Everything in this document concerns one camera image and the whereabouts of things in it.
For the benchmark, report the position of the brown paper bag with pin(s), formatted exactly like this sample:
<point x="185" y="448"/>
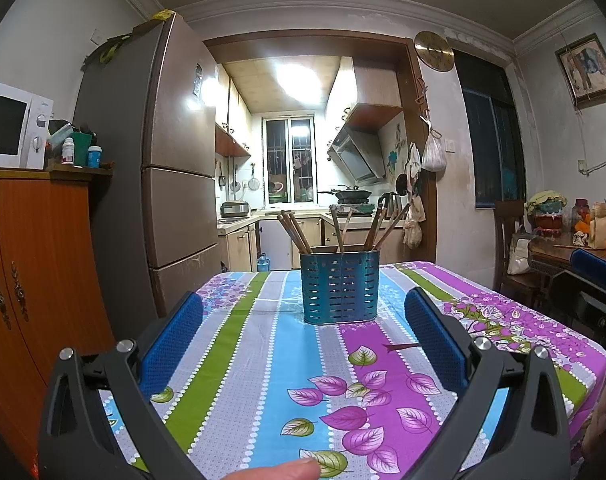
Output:
<point x="601" y="225"/>

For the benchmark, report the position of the barred kitchen window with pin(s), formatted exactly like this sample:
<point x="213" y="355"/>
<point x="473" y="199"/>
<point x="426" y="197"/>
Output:
<point x="289" y="160"/>

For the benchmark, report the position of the electric kettle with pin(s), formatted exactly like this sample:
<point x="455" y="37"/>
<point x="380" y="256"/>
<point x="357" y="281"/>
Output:
<point x="394" y="202"/>

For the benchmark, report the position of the kitchen ceiling lamp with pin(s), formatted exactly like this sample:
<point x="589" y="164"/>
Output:
<point x="299" y="81"/>

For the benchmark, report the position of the person's left hand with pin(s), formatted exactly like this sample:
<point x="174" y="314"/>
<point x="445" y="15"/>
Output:
<point x="278" y="471"/>

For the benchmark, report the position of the green container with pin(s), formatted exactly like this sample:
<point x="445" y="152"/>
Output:
<point x="82" y="147"/>

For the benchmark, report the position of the blue lidded jar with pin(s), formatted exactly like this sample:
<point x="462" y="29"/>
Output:
<point x="94" y="157"/>

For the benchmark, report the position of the bunch of wooden chopsticks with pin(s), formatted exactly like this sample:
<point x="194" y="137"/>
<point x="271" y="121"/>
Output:
<point x="297" y="235"/>

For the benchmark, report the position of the white microwave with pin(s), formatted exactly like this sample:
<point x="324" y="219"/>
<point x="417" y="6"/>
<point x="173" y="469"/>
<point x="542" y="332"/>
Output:
<point x="5" y="125"/>

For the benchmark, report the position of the dark green cloth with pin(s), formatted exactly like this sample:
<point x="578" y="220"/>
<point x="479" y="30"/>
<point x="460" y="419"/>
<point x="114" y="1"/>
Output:
<point x="108" y="49"/>

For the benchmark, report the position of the brown refrigerator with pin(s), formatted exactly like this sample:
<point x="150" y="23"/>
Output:
<point x="178" y="160"/>

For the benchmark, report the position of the white plastic bag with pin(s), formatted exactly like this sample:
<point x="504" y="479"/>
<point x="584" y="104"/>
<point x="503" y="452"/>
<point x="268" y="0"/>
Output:
<point x="434" y="157"/>

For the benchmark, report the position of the wooden side table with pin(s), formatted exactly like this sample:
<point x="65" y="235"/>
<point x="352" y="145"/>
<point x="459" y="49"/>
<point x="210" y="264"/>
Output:
<point x="558" y="255"/>

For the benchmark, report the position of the beige wall cabinets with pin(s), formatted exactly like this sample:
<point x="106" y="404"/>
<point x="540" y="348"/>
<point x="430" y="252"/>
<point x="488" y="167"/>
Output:
<point x="233" y="110"/>

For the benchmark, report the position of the wooden chair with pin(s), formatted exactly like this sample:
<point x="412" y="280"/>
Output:
<point x="505" y="220"/>

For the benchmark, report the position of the wall cabinet above hood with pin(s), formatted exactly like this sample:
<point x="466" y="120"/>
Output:
<point x="370" y="90"/>

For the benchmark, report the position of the blue thermos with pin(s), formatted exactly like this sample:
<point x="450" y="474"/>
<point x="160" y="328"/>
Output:
<point x="264" y="263"/>

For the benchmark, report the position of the framed elephant picture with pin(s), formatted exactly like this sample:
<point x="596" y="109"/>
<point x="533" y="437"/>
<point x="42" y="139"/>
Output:
<point x="590" y="70"/>

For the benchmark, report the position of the orange wooden cabinet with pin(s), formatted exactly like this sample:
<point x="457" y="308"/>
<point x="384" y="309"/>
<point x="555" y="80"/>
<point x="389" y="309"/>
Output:
<point x="48" y="270"/>

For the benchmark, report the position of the person's right hand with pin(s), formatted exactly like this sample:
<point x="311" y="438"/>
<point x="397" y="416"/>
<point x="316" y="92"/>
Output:
<point x="605" y="415"/>

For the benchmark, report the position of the beige base cabinets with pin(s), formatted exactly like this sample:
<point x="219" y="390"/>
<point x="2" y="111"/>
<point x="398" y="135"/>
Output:
<point x="243" y="245"/>

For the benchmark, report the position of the gas stove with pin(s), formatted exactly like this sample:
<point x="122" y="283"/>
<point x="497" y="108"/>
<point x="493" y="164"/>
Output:
<point x="358" y="207"/>

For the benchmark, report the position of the steel range hood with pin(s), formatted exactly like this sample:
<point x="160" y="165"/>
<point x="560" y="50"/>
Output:
<point x="355" y="157"/>

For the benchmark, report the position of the yellow bag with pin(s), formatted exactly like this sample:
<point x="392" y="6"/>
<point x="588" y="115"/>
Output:
<point x="162" y="14"/>

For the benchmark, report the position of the floral striped tablecloth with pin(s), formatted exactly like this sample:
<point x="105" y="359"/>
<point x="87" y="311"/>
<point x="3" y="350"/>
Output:
<point x="283" y="360"/>

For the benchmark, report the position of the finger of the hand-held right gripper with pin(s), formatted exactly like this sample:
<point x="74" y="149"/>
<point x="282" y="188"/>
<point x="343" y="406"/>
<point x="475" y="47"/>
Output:
<point x="593" y="310"/>
<point x="598" y="267"/>

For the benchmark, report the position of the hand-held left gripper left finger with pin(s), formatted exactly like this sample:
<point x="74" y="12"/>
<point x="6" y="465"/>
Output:
<point x="175" y="345"/>

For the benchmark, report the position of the dark room window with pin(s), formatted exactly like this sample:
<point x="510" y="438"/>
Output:
<point x="490" y="130"/>

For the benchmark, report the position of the white pill bottle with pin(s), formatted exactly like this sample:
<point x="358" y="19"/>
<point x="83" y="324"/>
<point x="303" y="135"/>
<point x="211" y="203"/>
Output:
<point x="68" y="152"/>

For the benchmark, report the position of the hanging pale cloth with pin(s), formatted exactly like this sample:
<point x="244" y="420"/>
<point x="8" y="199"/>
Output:
<point x="414" y="225"/>

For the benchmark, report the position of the paper fridge sticker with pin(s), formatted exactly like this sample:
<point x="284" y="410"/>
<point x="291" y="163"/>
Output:
<point x="198" y="80"/>

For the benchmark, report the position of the black hanging ladle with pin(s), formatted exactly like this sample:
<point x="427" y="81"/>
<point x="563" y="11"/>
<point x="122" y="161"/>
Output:
<point x="401" y="184"/>

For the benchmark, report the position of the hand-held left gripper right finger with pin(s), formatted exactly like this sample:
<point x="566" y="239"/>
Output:
<point x="435" y="342"/>

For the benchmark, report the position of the blue metal utensil holder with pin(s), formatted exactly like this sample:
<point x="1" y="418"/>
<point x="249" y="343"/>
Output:
<point x="340" y="287"/>

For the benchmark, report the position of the red flower pot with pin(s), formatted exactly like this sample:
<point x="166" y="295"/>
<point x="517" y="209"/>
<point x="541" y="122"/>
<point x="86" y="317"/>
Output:
<point x="548" y="220"/>

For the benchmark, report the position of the gold wall clock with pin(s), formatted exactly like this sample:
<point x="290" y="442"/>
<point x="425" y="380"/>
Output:
<point x="434" y="51"/>

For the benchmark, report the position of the black wok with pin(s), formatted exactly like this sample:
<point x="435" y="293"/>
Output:
<point x="353" y="193"/>

